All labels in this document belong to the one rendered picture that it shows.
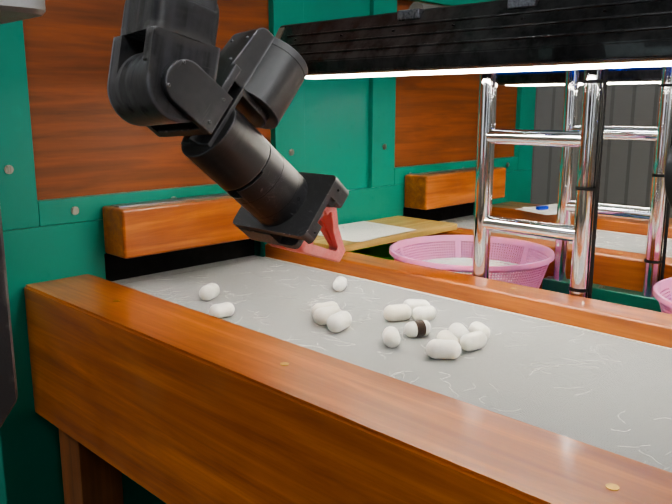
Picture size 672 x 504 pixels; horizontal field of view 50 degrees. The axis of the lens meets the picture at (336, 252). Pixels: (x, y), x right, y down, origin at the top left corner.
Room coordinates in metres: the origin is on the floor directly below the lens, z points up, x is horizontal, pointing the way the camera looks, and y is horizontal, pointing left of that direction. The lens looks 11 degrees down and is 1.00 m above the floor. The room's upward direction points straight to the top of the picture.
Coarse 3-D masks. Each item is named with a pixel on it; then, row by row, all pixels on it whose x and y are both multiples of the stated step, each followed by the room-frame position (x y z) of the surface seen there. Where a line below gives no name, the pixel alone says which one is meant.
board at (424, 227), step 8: (400, 216) 1.47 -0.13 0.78; (392, 224) 1.37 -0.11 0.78; (400, 224) 1.37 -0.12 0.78; (408, 224) 1.37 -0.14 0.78; (416, 224) 1.37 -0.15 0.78; (424, 224) 1.37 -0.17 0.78; (432, 224) 1.37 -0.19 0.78; (440, 224) 1.37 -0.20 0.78; (448, 224) 1.37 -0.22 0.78; (456, 224) 1.38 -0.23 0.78; (408, 232) 1.28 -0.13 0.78; (416, 232) 1.29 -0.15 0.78; (424, 232) 1.31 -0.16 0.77; (432, 232) 1.33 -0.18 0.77; (440, 232) 1.34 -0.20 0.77; (320, 240) 1.20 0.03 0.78; (344, 240) 1.20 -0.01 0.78; (368, 240) 1.20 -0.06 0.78; (376, 240) 1.21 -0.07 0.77; (384, 240) 1.23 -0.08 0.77; (392, 240) 1.24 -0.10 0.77; (352, 248) 1.17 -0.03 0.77; (360, 248) 1.19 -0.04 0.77
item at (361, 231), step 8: (344, 224) 1.36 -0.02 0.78; (352, 224) 1.36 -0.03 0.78; (360, 224) 1.36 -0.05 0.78; (368, 224) 1.36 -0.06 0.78; (376, 224) 1.36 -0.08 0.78; (384, 224) 1.36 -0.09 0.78; (320, 232) 1.27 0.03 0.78; (344, 232) 1.27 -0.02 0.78; (352, 232) 1.27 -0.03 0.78; (360, 232) 1.27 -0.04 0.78; (368, 232) 1.27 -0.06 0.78; (376, 232) 1.27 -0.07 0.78; (384, 232) 1.27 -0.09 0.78; (392, 232) 1.27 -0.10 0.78; (400, 232) 1.27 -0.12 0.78; (352, 240) 1.19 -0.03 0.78; (360, 240) 1.19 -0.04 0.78
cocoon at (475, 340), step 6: (462, 336) 0.75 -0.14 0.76; (468, 336) 0.74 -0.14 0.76; (474, 336) 0.74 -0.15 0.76; (480, 336) 0.75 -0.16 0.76; (462, 342) 0.74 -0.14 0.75; (468, 342) 0.74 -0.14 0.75; (474, 342) 0.74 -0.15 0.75; (480, 342) 0.74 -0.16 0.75; (486, 342) 0.75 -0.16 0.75; (462, 348) 0.74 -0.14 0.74; (468, 348) 0.74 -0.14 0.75; (474, 348) 0.74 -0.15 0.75
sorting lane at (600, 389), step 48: (144, 288) 1.02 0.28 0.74; (192, 288) 1.02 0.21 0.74; (240, 288) 1.02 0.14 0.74; (288, 288) 1.02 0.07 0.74; (384, 288) 1.02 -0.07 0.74; (288, 336) 0.80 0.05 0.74; (336, 336) 0.80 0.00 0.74; (432, 336) 0.80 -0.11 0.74; (528, 336) 0.80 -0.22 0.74; (576, 336) 0.80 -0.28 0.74; (432, 384) 0.65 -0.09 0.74; (480, 384) 0.65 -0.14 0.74; (528, 384) 0.65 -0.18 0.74; (576, 384) 0.65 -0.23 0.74; (624, 384) 0.65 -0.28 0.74; (576, 432) 0.55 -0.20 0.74; (624, 432) 0.55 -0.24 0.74
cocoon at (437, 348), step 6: (432, 342) 0.72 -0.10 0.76; (438, 342) 0.72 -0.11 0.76; (444, 342) 0.72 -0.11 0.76; (450, 342) 0.72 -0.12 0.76; (456, 342) 0.72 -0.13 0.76; (426, 348) 0.72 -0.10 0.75; (432, 348) 0.72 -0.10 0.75; (438, 348) 0.71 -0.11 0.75; (444, 348) 0.71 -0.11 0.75; (450, 348) 0.71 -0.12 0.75; (456, 348) 0.71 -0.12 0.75; (432, 354) 0.72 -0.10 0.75; (438, 354) 0.71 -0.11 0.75; (444, 354) 0.71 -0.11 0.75; (450, 354) 0.71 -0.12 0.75; (456, 354) 0.71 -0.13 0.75
